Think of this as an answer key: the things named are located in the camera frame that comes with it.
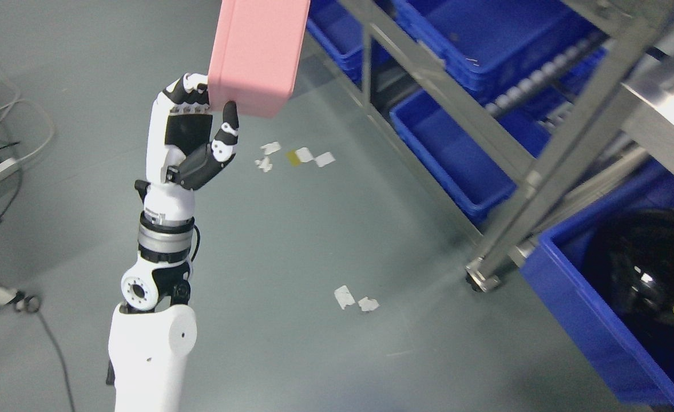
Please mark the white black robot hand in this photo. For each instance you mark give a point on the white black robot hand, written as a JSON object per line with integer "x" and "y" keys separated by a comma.
{"x": 179, "y": 151}

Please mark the pink plastic storage box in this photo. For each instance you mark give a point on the pink plastic storage box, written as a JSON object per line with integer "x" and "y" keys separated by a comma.
{"x": 255, "y": 55}

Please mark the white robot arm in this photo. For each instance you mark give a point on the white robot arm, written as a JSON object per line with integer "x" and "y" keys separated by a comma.
{"x": 154, "y": 329}

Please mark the blue shelf bin lower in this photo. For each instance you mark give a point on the blue shelf bin lower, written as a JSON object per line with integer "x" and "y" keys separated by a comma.
{"x": 468, "y": 175}

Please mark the blue shelf bin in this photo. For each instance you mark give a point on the blue shelf bin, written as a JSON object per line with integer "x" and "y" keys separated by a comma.
{"x": 468, "y": 175}
{"x": 486, "y": 46}

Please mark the blue shelf bin upper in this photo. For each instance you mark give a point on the blue shelf bin upper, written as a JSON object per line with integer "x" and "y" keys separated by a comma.
{"x": 486, "y": 46}

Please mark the blue bin with helmet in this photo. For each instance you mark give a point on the blue bin with helmet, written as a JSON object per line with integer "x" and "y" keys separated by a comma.
{"x": 635, "y": 371}

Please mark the black helmet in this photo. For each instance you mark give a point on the black helmet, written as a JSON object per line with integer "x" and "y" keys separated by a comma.
{"x": 630, "y": 257}

